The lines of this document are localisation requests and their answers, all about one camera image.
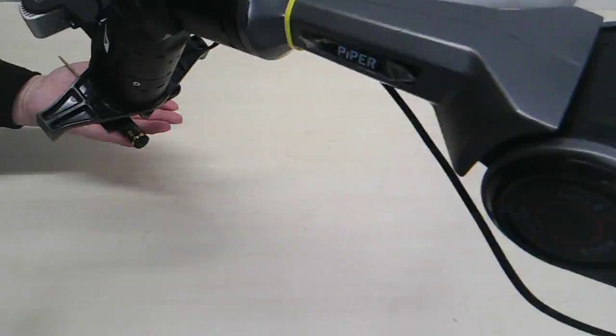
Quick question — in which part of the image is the black and gold screwdriver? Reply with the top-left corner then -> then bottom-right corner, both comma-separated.
49,55 -> 149,149

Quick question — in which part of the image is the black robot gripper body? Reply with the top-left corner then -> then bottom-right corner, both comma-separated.
37,0 -> 216,140

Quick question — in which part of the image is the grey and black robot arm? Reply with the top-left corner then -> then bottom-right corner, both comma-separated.
21,0 -> 615,286

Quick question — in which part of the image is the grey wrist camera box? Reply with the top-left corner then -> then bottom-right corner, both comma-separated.
19,0 -> 102,39

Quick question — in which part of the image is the open human hand palm up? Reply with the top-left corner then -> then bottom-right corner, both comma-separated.
13,62 -> 183,135

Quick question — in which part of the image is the black sleeved forearm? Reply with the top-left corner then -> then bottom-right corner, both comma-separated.
0,60 -> 40,129

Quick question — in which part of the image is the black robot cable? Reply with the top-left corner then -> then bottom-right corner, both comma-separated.
380,82 -> 616,336

